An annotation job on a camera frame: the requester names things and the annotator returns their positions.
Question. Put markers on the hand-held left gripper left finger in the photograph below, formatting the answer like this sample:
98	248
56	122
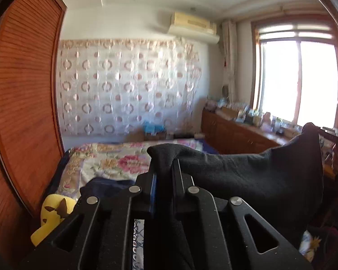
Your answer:
154	194

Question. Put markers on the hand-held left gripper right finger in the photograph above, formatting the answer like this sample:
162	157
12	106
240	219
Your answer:
179	191

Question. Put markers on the black printed t-shirt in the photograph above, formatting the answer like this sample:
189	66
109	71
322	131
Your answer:
242	180

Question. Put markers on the navy folded garment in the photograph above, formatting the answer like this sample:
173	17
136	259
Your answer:
107	187

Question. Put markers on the blue floral bed sheet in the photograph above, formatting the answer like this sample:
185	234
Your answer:
138	242

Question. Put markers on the pink floral blanket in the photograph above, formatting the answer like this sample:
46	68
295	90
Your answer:
107	163

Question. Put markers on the blue tissue box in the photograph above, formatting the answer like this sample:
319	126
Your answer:
152	127

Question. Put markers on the wooden sideboard cabinet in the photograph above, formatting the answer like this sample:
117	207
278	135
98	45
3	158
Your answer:
233	135

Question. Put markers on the open cardboard box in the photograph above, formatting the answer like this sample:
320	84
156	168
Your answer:
229	112

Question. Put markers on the yellow plush toy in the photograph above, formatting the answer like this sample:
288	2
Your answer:
53	205

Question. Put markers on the circle-patterned sheer curtain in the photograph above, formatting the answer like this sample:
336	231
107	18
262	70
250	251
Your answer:
124	90

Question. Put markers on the beige window curtain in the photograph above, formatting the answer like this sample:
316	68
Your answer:
230	62

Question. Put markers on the beige air conditioner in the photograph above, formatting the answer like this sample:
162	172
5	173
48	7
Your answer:
191	22
191	33

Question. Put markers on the wooden-framed window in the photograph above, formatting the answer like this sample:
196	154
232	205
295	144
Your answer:
298	81

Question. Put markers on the wooden slatted wardrobe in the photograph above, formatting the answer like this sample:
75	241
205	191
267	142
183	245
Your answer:
28	90

